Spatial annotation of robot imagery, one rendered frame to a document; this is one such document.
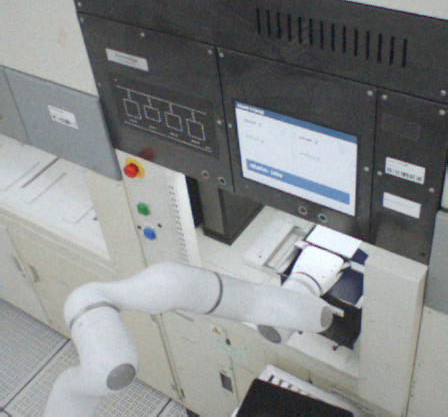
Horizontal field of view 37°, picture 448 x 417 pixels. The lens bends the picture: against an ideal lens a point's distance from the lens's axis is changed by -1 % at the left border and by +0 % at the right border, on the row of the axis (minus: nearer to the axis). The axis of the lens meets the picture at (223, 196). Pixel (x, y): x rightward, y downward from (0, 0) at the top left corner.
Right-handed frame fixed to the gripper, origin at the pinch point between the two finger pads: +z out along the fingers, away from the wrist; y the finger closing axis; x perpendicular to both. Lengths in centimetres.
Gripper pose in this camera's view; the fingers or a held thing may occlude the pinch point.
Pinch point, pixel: (336, 243)
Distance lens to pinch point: 168.7
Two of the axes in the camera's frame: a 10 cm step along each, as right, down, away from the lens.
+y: 8.2, 3.2, -4.8
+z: 5.7, -6.0, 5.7
